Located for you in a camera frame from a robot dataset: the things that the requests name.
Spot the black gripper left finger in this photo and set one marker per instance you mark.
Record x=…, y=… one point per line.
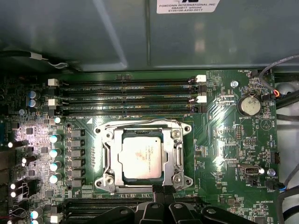
x=151, y=214

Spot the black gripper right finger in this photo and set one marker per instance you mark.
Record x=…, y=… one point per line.
x=182, y=214

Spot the silver CPU green substrate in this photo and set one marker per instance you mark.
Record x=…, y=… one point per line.
x=142, y=158

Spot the black RAM slot white clips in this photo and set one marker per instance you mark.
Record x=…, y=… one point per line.
x=128, y=100
x=128, y=82

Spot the green motherboard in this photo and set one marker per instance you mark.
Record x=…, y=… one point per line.
x=210, y=140

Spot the silver internal USB port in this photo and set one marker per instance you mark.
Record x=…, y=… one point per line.
x=248, y=170

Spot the silver coin battery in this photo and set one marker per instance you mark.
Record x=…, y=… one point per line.
x=249, y=106

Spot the black and gray PC case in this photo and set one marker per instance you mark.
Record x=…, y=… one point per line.
x=93, y=35

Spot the white printed label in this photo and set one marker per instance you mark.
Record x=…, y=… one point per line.
x=187, y=7

